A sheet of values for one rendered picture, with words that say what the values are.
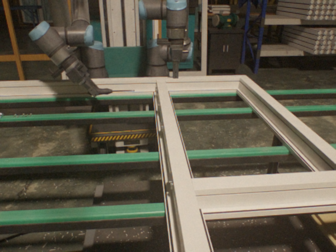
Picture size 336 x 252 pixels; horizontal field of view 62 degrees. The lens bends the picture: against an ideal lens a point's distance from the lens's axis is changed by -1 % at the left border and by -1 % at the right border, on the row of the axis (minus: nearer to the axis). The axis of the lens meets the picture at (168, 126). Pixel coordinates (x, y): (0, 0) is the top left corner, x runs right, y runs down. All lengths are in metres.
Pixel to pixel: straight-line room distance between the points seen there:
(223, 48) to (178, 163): 4.30
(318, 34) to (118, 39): 3.59
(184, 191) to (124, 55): 1.77
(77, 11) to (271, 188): 1.16
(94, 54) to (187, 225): 1.74
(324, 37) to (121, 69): 3.74
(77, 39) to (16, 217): 0.85
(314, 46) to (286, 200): 4.63
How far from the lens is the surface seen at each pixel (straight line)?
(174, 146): 0.79
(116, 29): 2.35
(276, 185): 0.69
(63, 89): 1.46
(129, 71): 2.32
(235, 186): 0.66
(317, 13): 5.25
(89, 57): 2.15
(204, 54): 4.85
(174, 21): 1.33
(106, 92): 1.28
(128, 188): 1.21
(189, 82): 1.42
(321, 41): 5.28
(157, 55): 2.15
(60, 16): 1.97
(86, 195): 2.17
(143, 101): 1.39
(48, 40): 1.25
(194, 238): 0.54
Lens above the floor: 1.33
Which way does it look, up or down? 26 degrees down
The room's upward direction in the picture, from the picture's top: straight up
